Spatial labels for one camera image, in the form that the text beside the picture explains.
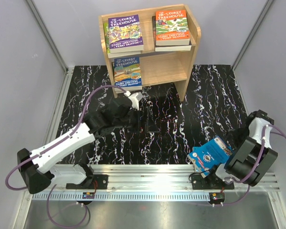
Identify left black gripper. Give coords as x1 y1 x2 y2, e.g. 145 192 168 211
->
114 107 159 134

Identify orange 78-Storey Treehouse book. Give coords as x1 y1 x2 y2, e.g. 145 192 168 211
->
155 10 190 46

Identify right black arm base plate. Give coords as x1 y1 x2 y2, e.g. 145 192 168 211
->
189 174 235 190

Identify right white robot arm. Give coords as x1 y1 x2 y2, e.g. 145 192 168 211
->
205 110 278 189

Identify wooden two-tier shelf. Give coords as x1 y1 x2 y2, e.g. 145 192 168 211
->
98 4 201 101

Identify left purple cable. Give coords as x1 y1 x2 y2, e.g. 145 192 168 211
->
4 85 132 228

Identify light blue paperback book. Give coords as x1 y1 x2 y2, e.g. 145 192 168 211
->
187 136 232 178

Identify green coin cover book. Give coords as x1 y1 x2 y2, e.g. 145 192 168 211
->
113 62 142 91

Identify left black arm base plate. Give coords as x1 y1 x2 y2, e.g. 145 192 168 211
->
66 174 109 190

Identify aluminium rail frame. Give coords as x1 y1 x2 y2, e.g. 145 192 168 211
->
13 66 286 229

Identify black marble pattern mat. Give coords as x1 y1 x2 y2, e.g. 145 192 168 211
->
61 65 247 165

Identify dark blue 91-Storey Treehouse book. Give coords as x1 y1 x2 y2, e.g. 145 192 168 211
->
113 57 142 90

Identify purple 52-Storey Treehouse book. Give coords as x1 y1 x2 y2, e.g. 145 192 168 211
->
108 14 144 53

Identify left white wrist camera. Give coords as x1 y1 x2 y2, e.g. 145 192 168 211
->
123 91 143 110

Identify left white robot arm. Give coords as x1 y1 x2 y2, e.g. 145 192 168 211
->
17 98 159 194

